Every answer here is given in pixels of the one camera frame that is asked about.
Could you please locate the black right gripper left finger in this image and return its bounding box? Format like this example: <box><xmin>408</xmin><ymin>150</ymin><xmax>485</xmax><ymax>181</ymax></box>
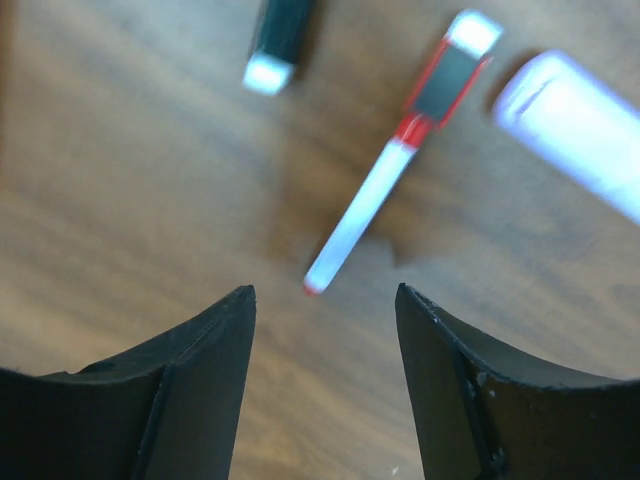
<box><xmin>1</xmin><ymin>286</ymin><xmax>256</xmax><ymax>479</ymax></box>

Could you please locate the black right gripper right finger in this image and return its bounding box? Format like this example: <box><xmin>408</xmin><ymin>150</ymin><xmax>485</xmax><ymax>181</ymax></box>
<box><xmin>395</xmin><ymin>284</ymin><xmax>639</xmax><ymax>479</ymax></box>

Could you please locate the purple highlighter marker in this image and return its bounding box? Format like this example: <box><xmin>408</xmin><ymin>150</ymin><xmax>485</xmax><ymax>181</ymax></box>
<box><xmin>492</xmin><ymin>50</ymin><xmax>639</xmax><ymax>222</ymax></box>

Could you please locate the red cap white marker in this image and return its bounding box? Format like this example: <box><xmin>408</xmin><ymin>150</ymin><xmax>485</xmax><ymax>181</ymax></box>
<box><xmin>303</xmin><ymin>9</ymin><xmax>504</xmax><ymax>295</ymax></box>

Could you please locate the black capped white marker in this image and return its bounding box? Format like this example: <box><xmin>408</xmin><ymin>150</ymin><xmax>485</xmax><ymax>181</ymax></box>
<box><xmin>242</xmin><ymin>0</ymin><xmax>316</xmax><ymax>96</ymax></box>

